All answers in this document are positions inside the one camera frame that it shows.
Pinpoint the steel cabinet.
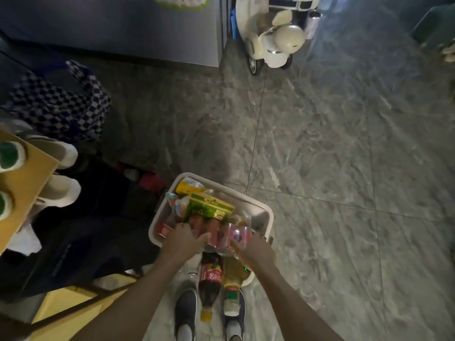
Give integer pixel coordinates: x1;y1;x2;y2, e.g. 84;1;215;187
0;0;229;68

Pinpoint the black bag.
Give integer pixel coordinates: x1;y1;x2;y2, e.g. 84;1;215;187
0;155;161;303

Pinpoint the green yellow carton box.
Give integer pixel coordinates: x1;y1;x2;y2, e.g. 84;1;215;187
185;193;236;223

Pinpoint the person's left hand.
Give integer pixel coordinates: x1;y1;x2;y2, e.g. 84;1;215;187
159;222;211;267

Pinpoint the white plastic basket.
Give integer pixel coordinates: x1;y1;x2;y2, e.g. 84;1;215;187
149;173;274;287

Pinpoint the person's shoe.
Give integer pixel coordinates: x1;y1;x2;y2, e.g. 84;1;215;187
174;288;198;341
223;290;246;341

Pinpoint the brown cardboard board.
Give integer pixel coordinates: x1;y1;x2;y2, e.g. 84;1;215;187
0;129;59;255

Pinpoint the white cloth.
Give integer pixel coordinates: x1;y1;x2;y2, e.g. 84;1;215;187
6;224;42;255

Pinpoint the person's right shoe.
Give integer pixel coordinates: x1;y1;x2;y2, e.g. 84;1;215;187
223;290;246;341

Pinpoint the person's right forearm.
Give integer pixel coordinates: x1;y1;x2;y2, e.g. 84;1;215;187
248;264;345;341

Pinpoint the red pouch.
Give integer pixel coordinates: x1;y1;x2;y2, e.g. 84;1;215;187
138;173;166;193

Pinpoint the person's right hand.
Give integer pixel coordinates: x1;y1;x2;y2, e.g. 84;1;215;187
230;233;278;273

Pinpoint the person's left shoe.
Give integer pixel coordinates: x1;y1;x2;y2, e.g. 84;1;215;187
174;288;198;341

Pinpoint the red drink can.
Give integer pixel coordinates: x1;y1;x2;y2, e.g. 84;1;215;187
188;213;205;239
216;223;239;257
204;218;221;252
236;226;253;250

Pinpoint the green white cup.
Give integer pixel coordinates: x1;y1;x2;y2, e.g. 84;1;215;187
0;190;15;221

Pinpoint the blue white checkered bag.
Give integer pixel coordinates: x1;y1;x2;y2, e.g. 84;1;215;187
1;60;112;143

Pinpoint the blue white packet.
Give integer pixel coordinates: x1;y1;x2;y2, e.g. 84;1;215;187
166;193;190;220

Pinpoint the person's left forearm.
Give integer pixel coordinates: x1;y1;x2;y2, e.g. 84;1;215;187
70;256;191;341

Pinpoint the yellow oil bottle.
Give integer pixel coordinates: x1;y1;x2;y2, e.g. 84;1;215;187
222;256;251;317

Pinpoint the cream toy scooter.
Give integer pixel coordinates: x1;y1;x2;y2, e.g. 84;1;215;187
235;0;323;76

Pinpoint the dark cola bottle red label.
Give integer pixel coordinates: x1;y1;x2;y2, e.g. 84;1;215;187
198;250;224;323

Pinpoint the yellow snack packet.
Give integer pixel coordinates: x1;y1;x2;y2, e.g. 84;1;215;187
176;177;214;196

